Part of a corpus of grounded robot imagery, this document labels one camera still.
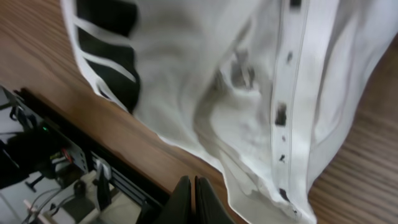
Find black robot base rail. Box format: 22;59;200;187
1;88;170;223

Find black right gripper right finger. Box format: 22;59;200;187
195;176;235;224

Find white t-shirt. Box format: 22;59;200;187
61;0;397;223

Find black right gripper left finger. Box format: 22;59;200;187
154;176;192;224

